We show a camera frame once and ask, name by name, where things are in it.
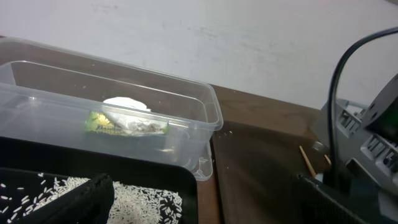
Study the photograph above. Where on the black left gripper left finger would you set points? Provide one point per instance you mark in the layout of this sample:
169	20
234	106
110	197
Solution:
88	203

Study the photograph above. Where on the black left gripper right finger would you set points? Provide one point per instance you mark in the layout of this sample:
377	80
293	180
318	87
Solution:
316	203

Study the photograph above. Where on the light blue bowl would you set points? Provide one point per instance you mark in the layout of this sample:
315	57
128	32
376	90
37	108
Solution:
319	177

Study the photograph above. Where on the green snack wrapper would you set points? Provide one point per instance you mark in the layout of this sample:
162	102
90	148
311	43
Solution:
100	123

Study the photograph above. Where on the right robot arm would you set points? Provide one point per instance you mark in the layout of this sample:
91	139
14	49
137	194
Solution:
381	116

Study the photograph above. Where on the grey dishwasher rack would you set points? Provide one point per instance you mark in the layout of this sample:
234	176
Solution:
374	154

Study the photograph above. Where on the black food waste tray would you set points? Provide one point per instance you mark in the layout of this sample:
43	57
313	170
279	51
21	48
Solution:
49	159

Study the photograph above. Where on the clear plastic waste bin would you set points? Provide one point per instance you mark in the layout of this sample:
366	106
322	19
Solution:
48	92

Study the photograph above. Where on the pile of rice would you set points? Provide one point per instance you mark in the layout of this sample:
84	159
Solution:
21	196

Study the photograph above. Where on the dark brown serving tray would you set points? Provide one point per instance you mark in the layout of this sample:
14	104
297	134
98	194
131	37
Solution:
254	168

